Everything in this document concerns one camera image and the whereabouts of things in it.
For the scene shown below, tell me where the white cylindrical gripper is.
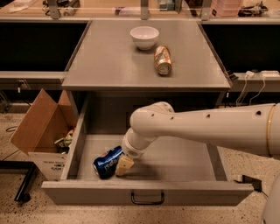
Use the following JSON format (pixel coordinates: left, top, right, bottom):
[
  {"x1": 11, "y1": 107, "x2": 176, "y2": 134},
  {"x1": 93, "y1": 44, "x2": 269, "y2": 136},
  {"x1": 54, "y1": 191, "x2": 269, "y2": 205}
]
[{"x1": 115, "y1": 137, "x2": 144, "y2": 176}]

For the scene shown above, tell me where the blue pepsi can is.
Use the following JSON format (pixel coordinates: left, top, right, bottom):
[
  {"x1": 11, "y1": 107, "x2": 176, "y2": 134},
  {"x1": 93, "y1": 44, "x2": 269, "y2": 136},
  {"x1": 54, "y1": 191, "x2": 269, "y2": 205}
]
[{"x1": 93, "y1": 146, "x2": 123, "y2": 179}]

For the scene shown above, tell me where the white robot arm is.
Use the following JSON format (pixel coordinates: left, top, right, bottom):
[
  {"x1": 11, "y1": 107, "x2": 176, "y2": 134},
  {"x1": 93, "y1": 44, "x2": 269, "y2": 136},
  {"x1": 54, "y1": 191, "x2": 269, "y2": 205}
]
[{"x1": 115, "y1": 101, "x2": 280, "y2": 176}]

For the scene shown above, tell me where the grey open top drawer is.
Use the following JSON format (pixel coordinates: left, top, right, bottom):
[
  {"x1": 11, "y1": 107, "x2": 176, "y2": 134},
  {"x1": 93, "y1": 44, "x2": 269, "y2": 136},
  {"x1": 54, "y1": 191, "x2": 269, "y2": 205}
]
[{"x1": 42, "y1": 93, "x2": 253, "y2": 206}]

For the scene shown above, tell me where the grey counter cabinet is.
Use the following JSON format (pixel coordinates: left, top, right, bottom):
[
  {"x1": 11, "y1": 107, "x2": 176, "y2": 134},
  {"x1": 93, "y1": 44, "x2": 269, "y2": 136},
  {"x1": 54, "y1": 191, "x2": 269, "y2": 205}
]
[{"x1": 61, "y1": 19, "x2": 232, "y2": 117}]

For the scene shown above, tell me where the gold soda can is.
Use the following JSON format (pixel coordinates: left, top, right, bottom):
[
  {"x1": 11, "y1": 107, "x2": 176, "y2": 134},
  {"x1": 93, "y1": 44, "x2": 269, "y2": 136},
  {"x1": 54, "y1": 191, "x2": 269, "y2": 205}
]
[{"x1": 154, "y1": 45, "x2": 172, "y2": 75}]

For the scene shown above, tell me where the crumpled trash in box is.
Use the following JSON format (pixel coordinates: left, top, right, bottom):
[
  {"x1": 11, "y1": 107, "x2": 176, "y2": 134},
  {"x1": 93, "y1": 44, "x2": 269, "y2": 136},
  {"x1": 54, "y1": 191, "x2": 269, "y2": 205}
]
[{"x1": 54, "y1": 129, "x2": 74, "y2": 154}]

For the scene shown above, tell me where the brown cardboard box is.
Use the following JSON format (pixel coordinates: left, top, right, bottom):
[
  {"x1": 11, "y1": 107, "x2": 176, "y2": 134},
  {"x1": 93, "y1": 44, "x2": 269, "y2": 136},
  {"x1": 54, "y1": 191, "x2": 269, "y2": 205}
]
[{"x1": 10, "y1": 89, "x2": 77, "y2": 180}]

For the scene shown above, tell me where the white ceramic bowl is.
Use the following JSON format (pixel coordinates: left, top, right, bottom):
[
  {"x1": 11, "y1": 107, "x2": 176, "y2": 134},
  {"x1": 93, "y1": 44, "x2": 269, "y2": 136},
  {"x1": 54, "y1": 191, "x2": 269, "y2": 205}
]
[{"x1": 130, "y1": 26, "x2": 159, "y2": 50}]

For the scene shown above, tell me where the white power adapter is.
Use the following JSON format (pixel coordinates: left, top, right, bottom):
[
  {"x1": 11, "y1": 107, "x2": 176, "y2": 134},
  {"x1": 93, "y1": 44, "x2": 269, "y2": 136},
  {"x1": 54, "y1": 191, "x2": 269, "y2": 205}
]
[{"x1": 245, "y1": 71, "x2": 255, "y2": 78}]

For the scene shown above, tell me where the pink plastic container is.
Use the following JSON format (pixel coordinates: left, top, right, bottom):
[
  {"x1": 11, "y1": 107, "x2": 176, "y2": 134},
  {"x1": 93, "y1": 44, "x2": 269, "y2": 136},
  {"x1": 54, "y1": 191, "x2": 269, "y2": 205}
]
[{"x1": 210, "y1": 0, "x2": 242, "y2": 18}]

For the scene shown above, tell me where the black drawer handle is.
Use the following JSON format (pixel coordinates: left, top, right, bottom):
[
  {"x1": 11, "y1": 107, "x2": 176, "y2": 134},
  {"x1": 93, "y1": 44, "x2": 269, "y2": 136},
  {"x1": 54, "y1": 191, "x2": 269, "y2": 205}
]
[{"x1": 130, "y1": 192, "x2": 165, "y2": 206}]

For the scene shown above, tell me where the black table leg frame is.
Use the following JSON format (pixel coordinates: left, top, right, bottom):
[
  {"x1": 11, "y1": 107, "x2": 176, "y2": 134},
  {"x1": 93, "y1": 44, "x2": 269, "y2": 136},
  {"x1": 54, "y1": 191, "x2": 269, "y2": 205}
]
[{"x1": 0, "y1": 160, "x2": 38, "y2": 204}]

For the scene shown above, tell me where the black floor cable box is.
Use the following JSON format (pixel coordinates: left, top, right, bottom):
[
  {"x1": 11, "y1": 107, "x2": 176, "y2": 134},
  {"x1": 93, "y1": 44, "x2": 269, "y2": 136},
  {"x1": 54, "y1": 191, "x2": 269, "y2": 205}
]
[{"x1": 234, "y1": 175, "x2": 263, "y2": 193}]

